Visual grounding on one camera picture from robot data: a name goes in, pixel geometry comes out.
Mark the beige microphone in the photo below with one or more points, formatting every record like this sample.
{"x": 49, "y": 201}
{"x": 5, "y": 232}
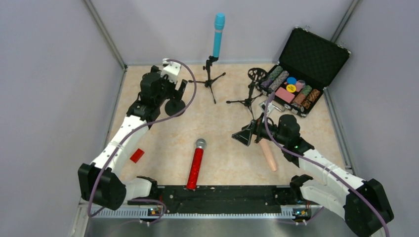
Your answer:
{"x": 268, "y": 154}

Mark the black tripod stand with basket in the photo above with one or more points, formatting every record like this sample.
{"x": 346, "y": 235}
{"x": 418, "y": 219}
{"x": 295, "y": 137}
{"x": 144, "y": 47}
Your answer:
{"x": 256, "y": 76}

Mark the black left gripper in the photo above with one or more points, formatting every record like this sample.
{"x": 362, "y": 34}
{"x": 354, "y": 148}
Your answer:
{"x": 178, "y": 90}

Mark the black round-base mic stand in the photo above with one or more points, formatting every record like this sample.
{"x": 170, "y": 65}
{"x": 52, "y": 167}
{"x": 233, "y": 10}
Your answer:
{"x": 174, "y": 106}

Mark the blue microphone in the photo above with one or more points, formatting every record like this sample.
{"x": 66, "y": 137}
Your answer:
{"x": 219, "y": 23}

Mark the red plastic block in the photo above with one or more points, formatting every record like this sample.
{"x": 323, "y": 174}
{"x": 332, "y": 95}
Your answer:
{"x": 137, "y": 155}

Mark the pink playing card deck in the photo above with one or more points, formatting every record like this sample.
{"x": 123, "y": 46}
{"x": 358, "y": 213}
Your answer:
{"x": 285, "y": 95}

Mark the blue dealer button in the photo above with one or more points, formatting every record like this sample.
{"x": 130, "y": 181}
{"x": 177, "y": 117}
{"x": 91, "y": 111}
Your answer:
{"x": 291, "y": 80}

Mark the yellow big blind button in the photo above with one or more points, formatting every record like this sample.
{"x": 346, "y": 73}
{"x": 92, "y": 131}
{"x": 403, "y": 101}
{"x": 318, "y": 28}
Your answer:
{"x": 291, "y": 88}

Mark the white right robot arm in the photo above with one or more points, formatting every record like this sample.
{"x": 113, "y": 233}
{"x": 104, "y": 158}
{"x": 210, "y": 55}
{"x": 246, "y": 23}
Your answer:
{"x": 362, "y": 204}

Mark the red glitter microphone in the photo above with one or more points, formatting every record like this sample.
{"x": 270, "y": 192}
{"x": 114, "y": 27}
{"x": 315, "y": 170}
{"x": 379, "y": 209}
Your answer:
{"x": 196, "y": 164}

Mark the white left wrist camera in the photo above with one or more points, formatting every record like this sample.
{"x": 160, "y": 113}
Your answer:
{"x": 170, "y": 70}

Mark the small black tripod mic stand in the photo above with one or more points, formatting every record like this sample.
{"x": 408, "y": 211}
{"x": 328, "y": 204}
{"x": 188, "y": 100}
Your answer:
{"x": 209, "y": 81}

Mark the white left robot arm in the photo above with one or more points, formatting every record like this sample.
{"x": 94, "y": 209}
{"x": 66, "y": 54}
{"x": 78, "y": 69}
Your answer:
{"x": 99, "y": 181}

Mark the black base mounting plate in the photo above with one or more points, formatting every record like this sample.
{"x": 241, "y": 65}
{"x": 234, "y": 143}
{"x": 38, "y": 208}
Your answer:
{"x": 229, "y": 199}

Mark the black poker chip case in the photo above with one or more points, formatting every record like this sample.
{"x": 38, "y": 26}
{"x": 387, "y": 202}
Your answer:
{"x": 313, "y": 61}

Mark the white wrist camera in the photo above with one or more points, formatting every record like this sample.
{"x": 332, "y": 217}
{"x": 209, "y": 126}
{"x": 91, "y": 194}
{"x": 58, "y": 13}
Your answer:
{"x": 170, "y": 70}
{"x": 267, "y": 108}

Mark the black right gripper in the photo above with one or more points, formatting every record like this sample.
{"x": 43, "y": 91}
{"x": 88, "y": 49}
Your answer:
{"x": 256, "y": 130}

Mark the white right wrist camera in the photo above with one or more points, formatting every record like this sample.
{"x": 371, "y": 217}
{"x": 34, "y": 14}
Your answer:
{"x": 267, "y": 108}

